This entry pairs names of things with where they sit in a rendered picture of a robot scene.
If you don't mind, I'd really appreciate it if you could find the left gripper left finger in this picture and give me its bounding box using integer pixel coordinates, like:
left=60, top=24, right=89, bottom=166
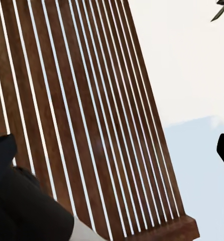
left=0, top=133, right=18, bottom=180

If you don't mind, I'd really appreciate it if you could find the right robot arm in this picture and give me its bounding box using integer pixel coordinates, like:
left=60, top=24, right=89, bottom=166
left=0, top=163, right=105, bottom=241

